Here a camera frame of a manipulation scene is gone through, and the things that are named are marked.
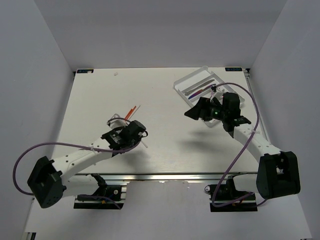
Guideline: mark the white compartment cutlery tray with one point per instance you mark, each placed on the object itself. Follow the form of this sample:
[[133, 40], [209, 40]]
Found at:
[[194, 79]]

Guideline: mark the ornate silver table knife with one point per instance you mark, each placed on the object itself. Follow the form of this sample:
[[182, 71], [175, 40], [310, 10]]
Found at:
[[187, 93]]

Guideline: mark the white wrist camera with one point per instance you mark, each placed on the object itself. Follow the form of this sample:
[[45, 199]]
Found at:
[[216, 94], [115, 122]]

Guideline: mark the orange chopstick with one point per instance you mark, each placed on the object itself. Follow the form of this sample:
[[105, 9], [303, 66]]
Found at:
[[133, 110], [129, 113]]

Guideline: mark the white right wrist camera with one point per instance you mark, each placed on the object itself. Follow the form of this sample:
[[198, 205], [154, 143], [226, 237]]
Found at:
[[216, 94]]

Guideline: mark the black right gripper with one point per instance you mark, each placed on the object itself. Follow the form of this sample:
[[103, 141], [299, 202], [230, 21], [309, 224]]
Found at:
[[201, 109]]

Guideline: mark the blue label sticker left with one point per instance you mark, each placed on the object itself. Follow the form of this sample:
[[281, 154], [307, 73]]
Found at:
[[85, 71]]

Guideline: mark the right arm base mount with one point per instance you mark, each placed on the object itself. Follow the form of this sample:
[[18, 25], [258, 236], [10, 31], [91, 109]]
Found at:
[[225, 194]]

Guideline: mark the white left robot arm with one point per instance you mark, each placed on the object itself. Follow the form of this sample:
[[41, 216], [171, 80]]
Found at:
[[54, 179]]

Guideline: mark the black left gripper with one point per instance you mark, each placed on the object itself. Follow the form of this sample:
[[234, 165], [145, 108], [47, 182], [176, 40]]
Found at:
[[121, 129]]

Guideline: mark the iridescent rainbow steak knife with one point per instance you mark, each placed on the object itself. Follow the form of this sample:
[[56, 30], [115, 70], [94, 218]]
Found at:
[[198, 92]]

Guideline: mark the blue label sticker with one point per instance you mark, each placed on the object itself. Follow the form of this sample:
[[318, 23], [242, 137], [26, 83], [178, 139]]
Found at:
[[233, 69], [85, 71]]

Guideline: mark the blue label sticker right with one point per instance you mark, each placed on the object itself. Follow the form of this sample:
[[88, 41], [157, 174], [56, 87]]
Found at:
[[233, 69]]

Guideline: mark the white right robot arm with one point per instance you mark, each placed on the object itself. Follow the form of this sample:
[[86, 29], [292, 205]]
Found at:
[[278, 171]]

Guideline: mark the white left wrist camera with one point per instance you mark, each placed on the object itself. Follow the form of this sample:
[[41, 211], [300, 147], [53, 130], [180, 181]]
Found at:
[[115, 122]]

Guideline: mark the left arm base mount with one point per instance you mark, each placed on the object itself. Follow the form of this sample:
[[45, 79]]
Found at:
[[105, 197]]

